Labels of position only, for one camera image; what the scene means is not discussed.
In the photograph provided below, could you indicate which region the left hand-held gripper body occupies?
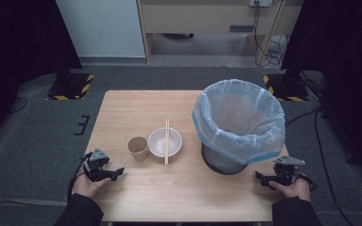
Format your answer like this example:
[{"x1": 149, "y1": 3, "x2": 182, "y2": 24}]
[{"x1": 82, "y1": 147, "x2": 111, "y2": 183}]

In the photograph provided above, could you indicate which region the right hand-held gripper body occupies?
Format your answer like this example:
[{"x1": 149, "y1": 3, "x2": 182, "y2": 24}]
[{"x1": 272, "y1": 154, "x2": 306, "y2": 186}]

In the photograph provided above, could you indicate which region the brown paper cup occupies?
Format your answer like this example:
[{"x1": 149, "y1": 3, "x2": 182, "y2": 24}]
[{"x1": 127, "y1": 136, "x2": 150, "y2": 163}]

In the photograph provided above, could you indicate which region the black mesh trash bin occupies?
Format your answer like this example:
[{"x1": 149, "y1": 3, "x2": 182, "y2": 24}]
[{"x1": 201, "y1": 142, "x2": 250, "y2": 176}]

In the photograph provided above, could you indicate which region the bin with blue liner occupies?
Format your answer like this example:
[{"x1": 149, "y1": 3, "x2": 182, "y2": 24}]
[{"x1": 191, "y1": 78, "x2": 287, "y2": 166}]

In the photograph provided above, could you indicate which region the white disposable bowl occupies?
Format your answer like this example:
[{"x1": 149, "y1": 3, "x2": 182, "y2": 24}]
[{"x1": 147, "y1": 126, "x2": 184, "y2": 158}]

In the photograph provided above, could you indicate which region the wooden chopstick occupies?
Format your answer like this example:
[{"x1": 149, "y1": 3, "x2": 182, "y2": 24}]
[
  {"x1": 164, "y1": 119, "x2": 168, "y2": 166},
  {"x1": 166, "y1": 119, "x2": 171, "y2": 166}
]

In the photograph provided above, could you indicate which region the person's right hand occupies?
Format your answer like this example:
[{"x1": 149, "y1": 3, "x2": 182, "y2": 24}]
[{"x1": 268, "y1": 174, "x2": 312, "y2": 203}]

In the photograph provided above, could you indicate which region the person's left hand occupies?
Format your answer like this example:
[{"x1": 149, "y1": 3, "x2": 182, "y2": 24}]
[{"x1": 72, "y1": 165, "x2": 111, "y2": 200}]

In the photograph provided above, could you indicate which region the black stand base striped tape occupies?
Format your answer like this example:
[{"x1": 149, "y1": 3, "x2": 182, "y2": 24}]
[
  {"x1": 262, "y1": 73, "x2": 310, "y2": 103},
  {"x1": 45, "y1": 73, "x2": 95, "y2": 102}
]

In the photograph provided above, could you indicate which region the black curtain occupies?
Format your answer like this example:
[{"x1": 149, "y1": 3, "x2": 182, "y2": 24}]
[
  {"x1": 280, "y1": 0, "x2": 362, "y2": 187},
  {"x1": 0, "y1": 0, "x2": 84, "y2": 147}
]

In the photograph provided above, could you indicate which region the light wooden desk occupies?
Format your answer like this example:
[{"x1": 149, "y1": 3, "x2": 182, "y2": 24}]
[{"x1": 137, "y1": 0, "x2": 305, "y2": 66}]

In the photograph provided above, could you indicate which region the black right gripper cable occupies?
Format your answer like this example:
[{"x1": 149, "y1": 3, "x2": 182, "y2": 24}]
[{"x1": 297, "y1": 172, "x2": 319, "y2": 192}]

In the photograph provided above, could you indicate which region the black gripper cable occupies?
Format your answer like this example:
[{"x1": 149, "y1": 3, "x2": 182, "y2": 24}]
[
  {"x1": 297, "y1": 172, "x2": 319, "y2": 192},
  {"x1": 67, "y1": 152, "x2": 93, "y2": 202}
]

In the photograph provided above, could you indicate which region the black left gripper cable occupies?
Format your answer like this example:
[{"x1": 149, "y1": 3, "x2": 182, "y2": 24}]
[{"x1": 67, "y1": 152, "x2": 93, "y2": 202}]

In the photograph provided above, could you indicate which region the short black floor cable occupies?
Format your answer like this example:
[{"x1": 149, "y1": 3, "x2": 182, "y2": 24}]
[{"x1": 8, "y1": 96, "x2": 29, "y2": 115}]

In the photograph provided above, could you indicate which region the white cable bundle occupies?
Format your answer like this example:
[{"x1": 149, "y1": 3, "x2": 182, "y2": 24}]
[{"x1": 267, "y1": 35, "x2": 289, "y2": 73}]

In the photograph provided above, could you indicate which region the black hanging cable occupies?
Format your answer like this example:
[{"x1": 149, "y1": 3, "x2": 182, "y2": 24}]
[{"x1": 252, "y1": 2, "x2": 277, "y2": 69}]

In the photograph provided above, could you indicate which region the wall power outlet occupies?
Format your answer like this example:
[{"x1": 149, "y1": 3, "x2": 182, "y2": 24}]
[{"x1": 248, "y1": 0, "x2": 273, "y2": 8}]

